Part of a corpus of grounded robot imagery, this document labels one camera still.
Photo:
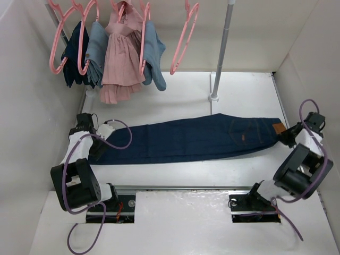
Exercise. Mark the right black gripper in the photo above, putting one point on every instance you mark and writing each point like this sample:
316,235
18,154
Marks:
283,136

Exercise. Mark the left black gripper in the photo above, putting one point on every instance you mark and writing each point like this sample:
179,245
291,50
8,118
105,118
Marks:
95,152

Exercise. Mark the dark blue jeans trousers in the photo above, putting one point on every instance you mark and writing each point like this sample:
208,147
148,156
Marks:
210,137

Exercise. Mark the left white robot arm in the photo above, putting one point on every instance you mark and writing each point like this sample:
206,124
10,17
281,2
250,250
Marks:
73,179

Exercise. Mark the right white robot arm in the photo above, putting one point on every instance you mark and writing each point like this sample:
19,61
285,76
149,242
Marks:
303,170

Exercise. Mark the pink hanger far left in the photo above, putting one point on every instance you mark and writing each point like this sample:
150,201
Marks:
60,24

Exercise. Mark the pink hanger with light jeans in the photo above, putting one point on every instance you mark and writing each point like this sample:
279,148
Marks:
146,17

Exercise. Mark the pink hanger with dress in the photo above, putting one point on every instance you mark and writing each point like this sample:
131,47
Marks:
121,12

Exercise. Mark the empty pink hanger right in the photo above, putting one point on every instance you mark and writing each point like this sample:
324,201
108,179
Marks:
186,34

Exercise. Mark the pink hanging dress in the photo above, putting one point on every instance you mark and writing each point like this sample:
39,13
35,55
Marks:
121,72

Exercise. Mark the right white rack foot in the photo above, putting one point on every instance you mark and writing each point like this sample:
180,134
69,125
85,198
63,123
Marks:
213,101

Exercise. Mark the dark blue hanging garment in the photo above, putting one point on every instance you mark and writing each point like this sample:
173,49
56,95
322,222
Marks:
70,69

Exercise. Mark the light blue hanging jeans left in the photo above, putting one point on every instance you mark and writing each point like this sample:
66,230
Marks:
95,54

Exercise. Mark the light blue hanging jeans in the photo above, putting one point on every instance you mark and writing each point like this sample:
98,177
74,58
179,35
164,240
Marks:
152,53
95,54

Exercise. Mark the light blue hanging jeans right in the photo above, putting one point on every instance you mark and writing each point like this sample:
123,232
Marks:
152,53

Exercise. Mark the left grey rack pole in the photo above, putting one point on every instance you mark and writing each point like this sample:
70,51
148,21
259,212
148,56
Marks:
56,22

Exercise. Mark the grey rack pole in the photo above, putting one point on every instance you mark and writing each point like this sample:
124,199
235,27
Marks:
56,22
223,44

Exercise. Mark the right grey rack pole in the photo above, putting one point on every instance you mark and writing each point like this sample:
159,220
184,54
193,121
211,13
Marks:
223,44

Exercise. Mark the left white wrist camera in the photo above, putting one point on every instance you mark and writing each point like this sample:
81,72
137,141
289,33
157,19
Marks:
105,130

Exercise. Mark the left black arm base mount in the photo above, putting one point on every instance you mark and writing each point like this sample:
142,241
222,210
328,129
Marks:
121,211

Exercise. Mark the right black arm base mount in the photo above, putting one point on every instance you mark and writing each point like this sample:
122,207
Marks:
246,208

